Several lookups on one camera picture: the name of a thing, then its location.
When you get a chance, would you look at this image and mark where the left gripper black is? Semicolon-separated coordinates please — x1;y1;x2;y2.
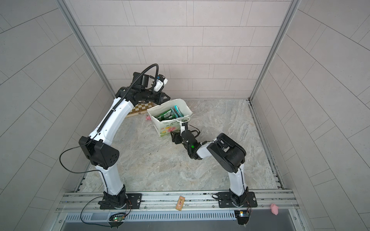
139;90;172;106

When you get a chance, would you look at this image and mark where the white paper bag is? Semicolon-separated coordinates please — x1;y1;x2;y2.
147;99;193;137

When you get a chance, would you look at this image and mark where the green spring tea candy bag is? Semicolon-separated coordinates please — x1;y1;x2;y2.
156;109;176;121

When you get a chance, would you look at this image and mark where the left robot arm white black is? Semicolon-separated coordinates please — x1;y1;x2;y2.
79;72;170;209

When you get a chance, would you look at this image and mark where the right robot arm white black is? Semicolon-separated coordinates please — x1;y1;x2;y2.
171;130;249;207

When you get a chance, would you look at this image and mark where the wooden chessboard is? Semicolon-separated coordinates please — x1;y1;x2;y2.
126;102;156;117

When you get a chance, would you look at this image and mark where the right controller board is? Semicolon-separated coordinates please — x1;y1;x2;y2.
234;210;251;225

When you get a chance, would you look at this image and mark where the left controller board with LED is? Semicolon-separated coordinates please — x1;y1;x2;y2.
108;212;127;229

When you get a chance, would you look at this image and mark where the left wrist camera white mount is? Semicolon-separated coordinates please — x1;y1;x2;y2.
153;74;168;93

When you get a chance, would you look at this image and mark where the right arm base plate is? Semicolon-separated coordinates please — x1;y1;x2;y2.
213;191;258;208

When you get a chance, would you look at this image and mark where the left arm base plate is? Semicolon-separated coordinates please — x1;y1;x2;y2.
98;193;142;209

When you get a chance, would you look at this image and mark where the aluminium front rail frame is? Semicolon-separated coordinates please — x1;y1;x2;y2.
56;189;299;212

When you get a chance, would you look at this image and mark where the black cable left base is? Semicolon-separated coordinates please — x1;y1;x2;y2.
80;196;112;228

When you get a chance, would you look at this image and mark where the pink pig toy on rail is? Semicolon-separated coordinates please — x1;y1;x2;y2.
270;204;279;216

